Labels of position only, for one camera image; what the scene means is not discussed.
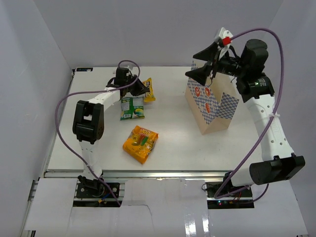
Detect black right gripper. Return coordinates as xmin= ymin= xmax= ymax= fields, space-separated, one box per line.
xmin=186 ymin=42 xmax=248 ymax=86

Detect black XDOF label plate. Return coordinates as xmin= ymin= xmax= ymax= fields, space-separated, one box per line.
xmin=76 ymin=67 xmax=93 ymax=72

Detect yellow candy packet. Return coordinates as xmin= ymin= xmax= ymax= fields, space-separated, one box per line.
xmin=143 ymin=78 xmax=156 ymax=103

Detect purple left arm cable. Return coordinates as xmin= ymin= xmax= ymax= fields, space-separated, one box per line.
xmin=55 ymin=60 xmax=141 ymax=207

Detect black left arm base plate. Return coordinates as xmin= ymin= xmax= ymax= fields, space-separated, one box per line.
xmin=73 ymin=183 xmax=122 ymax=208

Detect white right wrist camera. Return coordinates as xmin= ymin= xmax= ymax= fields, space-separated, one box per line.
xmin=214 ymin=27 xmax=233 ymax=60

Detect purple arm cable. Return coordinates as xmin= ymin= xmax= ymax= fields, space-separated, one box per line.
xmin=55 ymin=60 xmax=141 ymax=207
xmin=214 ymin=28 xmax=283 ymax=204

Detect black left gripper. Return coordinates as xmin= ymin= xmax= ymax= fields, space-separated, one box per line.
xmin=124 ymin=75 xmax=150 ymax=97

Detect orange gummy candy bag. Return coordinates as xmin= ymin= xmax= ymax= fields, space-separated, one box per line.
xmin=122 ymin=125 xmax=158 ymax=164

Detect checkered paper bag blue handles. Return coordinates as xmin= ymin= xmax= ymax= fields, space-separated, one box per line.
xmin=185 ymin=73 xmax=239 ymax=135

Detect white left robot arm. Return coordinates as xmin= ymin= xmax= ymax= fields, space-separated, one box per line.
xmin=72 ymin=67 xmax=149 ymax=197

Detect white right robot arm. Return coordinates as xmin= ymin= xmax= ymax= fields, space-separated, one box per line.
xmin=186 ymin=39 xmax=306 ymax=197

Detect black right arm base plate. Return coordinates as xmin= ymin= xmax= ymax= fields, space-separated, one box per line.
xmin=201 ymin=182 xmax=254 ymax=210

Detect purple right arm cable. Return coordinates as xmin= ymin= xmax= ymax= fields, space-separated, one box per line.
xmin=214 ymin=28 xmax=283 ymax=204

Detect green snack bag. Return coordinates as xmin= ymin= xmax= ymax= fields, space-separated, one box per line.
xmin=120 ymin=97 xmax=145 ymax=120

